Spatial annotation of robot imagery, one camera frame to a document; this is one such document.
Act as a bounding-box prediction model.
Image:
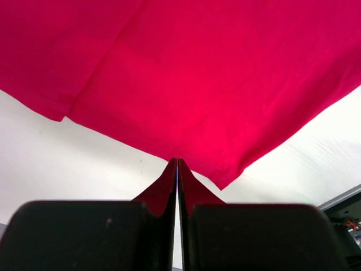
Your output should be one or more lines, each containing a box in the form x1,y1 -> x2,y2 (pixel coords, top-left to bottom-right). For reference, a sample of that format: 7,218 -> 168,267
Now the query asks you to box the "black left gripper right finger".
177,159 -> 349,270

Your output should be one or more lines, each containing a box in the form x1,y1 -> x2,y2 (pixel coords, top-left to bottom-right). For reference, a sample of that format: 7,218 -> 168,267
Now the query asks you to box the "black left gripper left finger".
1,159 -> 177,270

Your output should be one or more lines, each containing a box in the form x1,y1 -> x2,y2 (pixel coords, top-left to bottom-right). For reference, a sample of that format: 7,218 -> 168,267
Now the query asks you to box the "magenta pink t-shirt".
1,1 -> 360,189

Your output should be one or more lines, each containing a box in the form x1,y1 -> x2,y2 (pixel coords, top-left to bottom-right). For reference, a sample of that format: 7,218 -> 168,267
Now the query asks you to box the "aluminium front rail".
318,184 -> 361,211

